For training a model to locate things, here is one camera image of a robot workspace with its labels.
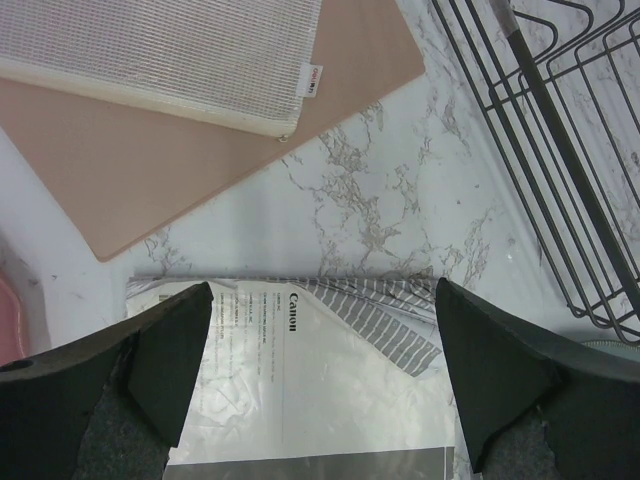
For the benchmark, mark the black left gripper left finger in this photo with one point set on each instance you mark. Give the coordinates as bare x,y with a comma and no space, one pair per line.
110,405

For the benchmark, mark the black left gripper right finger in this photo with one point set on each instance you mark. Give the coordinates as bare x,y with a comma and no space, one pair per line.
534,404

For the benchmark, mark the grey-green ceramic plate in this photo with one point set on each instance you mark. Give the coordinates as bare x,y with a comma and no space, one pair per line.
615,348

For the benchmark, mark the pink polka dot plate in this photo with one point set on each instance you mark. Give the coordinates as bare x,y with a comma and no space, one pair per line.
14,327

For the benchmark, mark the Canon manual in plastic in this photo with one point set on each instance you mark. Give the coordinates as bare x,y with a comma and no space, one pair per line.
321,378

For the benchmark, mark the pink cutting mat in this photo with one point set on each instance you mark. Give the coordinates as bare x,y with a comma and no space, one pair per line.
121,173

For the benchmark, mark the black wire dish rack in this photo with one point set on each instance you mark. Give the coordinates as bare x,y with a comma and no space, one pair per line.
557,85

